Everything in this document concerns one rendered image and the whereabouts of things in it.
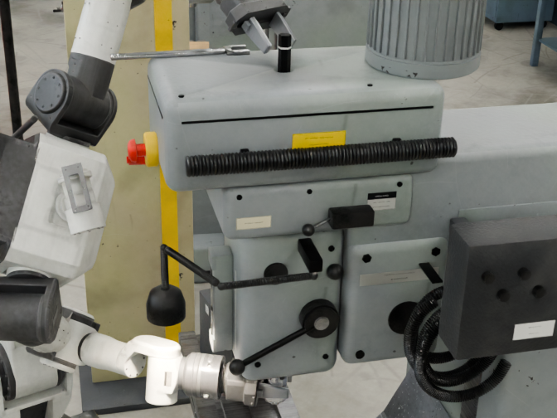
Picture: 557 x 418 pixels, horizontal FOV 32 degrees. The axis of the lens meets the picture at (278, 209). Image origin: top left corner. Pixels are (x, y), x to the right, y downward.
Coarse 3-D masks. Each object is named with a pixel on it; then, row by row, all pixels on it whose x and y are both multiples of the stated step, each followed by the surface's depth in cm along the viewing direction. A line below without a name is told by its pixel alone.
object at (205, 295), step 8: (200, 296) 241; (208, 296) 239; (200, 304) 242; (208, 304) 236; (200, 312) 243; (208, 312) 237; (200, 320) 244; (208, 320) 238; (200, 328) 246; (208, 328) 239; (200, 336) 247; (208, 336) 240; (200, 344) 248; (208, 344) 241; (208, 352) 242; (216, 352) 236; (224, 352) 231; (232, 352) 226
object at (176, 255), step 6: (168, 246) 171; (168, 252) 170; (174, 252) 169; (174, 258) 169; (180, 258) 168; (186, 258) 168; (186, 264) 166; (192, 264) 166; (192, 270) 165; (198, 270) 164; (204, 270) 164; (204, 276) 163; (210, 276) 162; (210, 282) 162; (216, 282) 161
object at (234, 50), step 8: (208, 48) 172; (216, 48) 172; (224, 48) 173; (232, 48) 174; (240, 48) 174; (112, 56) 167; (120, 56) 167; (128, 56) 167; (136, 56) 168; (144, 56) 168; (152, 56) 168; (160, 56) 169; (168, 56) 169; (176, 56) 170
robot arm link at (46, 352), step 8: (64, 312) 204; (72, 312) 206; (80, 312) 207; (64, 320) 200; (64, 328) 198; (56, 336) 195; (64, 336) 200; (48, 344) 193; (56, 344) 198; (64, 344) 203; (32, 352) 202; (40, 352) 201; (48, 352) 201; (40, 360) 206; (48, 360) 204; (56, 360) 204; (64, 368) 204; (72, 368) 206
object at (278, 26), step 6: (276, 12) 166; (276, 18) 167; (282, 18) 166; (270, 24) 168; (276, 24) 167; (282, 24) 166; (276, 30) 167; (282, 30) 166; (288, 30) 165; (294, 36) 165; (294, 42) 166
